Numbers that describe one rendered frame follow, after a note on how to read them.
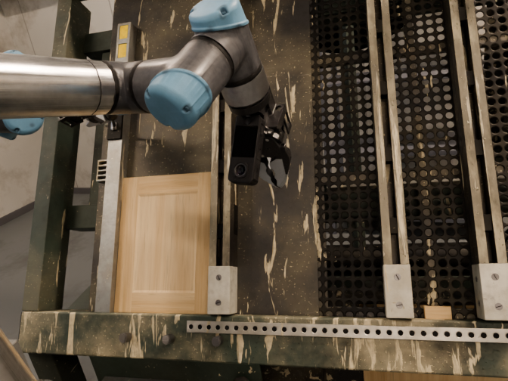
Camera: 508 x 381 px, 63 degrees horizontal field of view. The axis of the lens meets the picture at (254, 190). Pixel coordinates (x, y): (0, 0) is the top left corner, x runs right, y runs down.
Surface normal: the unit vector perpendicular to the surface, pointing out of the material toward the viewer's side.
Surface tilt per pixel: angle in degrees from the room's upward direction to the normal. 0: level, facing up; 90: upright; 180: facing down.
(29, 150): 90
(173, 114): 117
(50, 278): 90
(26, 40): 90
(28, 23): 90
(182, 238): 56
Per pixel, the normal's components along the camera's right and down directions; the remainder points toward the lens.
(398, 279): -0.25, -0.21
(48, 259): 0.97, -0.05
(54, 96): 0.74, 0.50
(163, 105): -0.45, 0.75
